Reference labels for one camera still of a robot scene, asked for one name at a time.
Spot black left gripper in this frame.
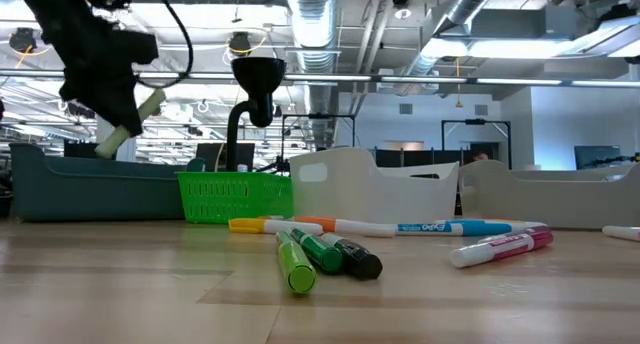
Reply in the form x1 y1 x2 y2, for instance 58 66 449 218
42 28 160 138

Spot lime green highlighter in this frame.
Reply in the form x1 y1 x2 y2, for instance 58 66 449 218
94 87 167 160

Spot light blue slim Expo marker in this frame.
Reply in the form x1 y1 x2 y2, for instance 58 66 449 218
394 218 549 238

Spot dark green slim marker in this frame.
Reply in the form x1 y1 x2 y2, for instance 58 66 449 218
289 227 345 275

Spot black slim marker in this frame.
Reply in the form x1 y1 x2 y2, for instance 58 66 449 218
319 232 385 281

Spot black crates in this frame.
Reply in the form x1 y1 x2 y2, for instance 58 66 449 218
63 141 99 159

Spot teal plastic bin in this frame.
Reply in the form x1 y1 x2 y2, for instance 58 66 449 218
8 142 207 223

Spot black computer monitor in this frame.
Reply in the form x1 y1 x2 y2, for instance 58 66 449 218
195 142 256 174
573 144 622 171

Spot black gooseneck desk lamp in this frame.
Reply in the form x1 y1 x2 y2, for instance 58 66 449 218
225 56 288 174

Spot green plastic basket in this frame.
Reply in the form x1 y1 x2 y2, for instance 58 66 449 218
176 171 296 225

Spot black partition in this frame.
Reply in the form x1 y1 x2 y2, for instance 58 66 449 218
374 147 501 170

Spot yellow-capped white marker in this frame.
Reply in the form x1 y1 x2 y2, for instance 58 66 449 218
228 217 325 236

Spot white plastic bin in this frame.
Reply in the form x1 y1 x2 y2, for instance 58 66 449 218
288 147 460 225

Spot orange-capped white marker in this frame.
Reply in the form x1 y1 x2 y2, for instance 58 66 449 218
259 214 399 239

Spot lime green slim marker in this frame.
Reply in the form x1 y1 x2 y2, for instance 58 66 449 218
275 230 318 295

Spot grey plastic bin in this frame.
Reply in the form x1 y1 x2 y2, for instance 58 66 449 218
458 158 640 231

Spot purple Expo marker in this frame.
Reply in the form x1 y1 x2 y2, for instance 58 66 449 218
474 225 553 245

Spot magenta Expo marker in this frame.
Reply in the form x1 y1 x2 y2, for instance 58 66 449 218
448 230 555 270

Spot purple-capped white marker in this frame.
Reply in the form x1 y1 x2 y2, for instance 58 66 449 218
601 225 640 243

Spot silver ventilation duct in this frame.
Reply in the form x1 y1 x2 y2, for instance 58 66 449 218
287 0 341 150
404 0 504 80

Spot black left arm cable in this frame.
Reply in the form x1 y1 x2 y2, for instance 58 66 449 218
133 0 195 90

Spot black gantry frame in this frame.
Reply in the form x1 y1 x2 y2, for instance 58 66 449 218
440 117 512 170
281 112 357 175

